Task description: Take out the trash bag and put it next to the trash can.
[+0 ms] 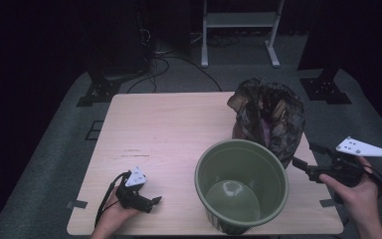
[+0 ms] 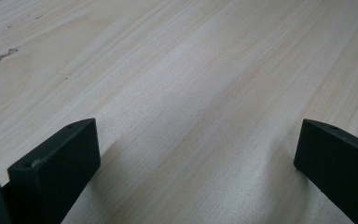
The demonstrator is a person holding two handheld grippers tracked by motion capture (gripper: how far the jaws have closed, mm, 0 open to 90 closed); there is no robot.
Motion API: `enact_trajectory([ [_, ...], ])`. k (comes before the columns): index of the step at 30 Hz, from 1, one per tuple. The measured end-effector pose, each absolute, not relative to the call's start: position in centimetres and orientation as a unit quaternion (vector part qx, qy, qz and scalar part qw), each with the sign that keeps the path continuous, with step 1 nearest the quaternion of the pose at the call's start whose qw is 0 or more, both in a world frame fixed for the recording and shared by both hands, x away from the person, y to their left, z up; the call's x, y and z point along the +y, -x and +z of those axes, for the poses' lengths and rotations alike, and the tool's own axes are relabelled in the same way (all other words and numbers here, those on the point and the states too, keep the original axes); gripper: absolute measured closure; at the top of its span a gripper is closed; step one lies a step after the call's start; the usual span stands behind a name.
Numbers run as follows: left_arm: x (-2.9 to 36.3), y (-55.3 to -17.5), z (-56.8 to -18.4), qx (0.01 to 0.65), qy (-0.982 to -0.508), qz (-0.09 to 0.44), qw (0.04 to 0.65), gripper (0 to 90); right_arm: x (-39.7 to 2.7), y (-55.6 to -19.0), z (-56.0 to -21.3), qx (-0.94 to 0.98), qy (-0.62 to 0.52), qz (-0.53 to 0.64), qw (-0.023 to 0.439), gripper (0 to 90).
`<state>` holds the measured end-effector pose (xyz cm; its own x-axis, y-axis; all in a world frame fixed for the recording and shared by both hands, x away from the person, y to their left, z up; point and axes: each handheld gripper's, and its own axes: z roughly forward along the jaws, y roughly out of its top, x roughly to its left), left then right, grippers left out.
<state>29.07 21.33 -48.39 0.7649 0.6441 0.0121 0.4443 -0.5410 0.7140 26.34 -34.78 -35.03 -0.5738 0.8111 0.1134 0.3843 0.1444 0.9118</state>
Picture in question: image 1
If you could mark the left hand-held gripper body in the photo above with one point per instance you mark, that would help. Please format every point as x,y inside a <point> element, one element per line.
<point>132,191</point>

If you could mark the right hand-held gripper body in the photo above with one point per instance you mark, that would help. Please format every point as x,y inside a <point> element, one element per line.
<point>348,166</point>

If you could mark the dark plastic bag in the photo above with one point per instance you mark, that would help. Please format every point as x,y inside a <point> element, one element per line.
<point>272,113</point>

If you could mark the green plastic bucket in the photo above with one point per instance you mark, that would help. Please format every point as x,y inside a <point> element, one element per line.
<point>242,186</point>

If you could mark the person's left hand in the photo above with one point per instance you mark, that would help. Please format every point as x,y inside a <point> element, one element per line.
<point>112,217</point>

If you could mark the person's right hand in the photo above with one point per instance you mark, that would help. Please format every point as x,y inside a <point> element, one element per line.
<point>354,199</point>

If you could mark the grey tape strip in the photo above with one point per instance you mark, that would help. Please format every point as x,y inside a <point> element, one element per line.
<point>327,202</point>
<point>77,204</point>

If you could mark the white metal stand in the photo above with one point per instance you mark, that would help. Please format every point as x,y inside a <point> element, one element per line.
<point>240,20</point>

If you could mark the black stand with base plate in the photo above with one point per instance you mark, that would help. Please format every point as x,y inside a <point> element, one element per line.
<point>326,88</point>
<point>112,73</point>

